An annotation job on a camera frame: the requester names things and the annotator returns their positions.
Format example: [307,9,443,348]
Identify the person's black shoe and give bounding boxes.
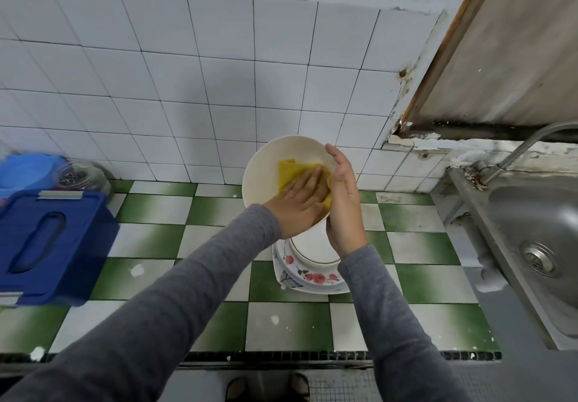
[285,372,312,402]
[224,376,252,402]

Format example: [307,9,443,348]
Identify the stainless steel sink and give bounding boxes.
[433,164,578,353]

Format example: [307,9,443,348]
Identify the person's left hand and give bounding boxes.
[263,166,332,240]

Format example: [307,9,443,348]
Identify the blue plastic box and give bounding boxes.
[0,189,120,308]

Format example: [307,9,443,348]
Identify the person's right forearm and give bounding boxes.
[338,244,473,402]

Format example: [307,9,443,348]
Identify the person's right hand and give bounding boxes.
[323,143,370,259]

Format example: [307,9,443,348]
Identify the white plastic bowl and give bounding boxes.
[241,135,339,222]

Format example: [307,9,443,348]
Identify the metal faucet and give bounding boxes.
[477,121,578,186]

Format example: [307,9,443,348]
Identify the blue plastic bowl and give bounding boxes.
[0,152,69,200]

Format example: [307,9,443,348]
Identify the glass jar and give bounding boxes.
[54,160,112,195]

